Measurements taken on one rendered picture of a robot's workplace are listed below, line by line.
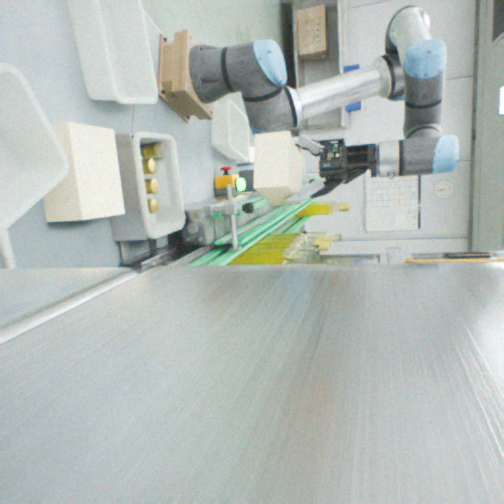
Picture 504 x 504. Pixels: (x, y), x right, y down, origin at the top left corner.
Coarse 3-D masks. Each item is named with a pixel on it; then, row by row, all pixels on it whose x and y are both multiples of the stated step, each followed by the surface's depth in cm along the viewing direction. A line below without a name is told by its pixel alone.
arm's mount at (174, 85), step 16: (176, 32) 106; (160, 48) 107; (176, 48) 106; (160, 64) 106; (176, 64) 105; (160, 80) 106; (176, 80) 105; (160, 96) 106; (176, 96) 107; (192, 96) 107; (176, 112) 115; (192, 112) 116; (208, 112) 116
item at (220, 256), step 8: (312, 200) 219; (296, 208) 185; (288, 216) 160; (272, 224) 142; (280, 224) 145; (264, 232) 127; (248, 240) 115; (256, 240) 116; (216, 248) 108; (224, 248) 107; (208, 256) 98; (216, 256) 99; (224, 256) 97; (232, 256) 97; (192, 264) 91; (200, 264) 92; (208, 264) 90; (216, 264) 89; (224, 264) 92
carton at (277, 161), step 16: (256, 144) 87; (272, 144) 86; (288, 144) 85; (256, 160) 86; (272, 160) 85; (288, 160) 85; (256, 176) 86; (272, 176) 85; (288, 176) 84; (272, 192) 89; (288, 192) 89
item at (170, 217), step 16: (160, 160) 97; (176, 160) 97; (144, 176) 96; (160, 176) 98; (176, 176) 97; (144, 192) 83; (160, 192) 99; (176, 192) 98; (144, 208) 83; (160, 208) 100; (176, 208) 99; (144, 224) 84; (160, 224) 98; (176, 224) 98
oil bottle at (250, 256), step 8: (240, 256) 106; (248, 256) 105; (256, 256) 105; (264, 256) 104; (272, 256) 104; (280, 256) 103; (288, 256) 103; (232, 264) 107; (240, 264) 107; (248, 264) 106; (256, 264) 105; (264, 264) 105; (272, 264) 104
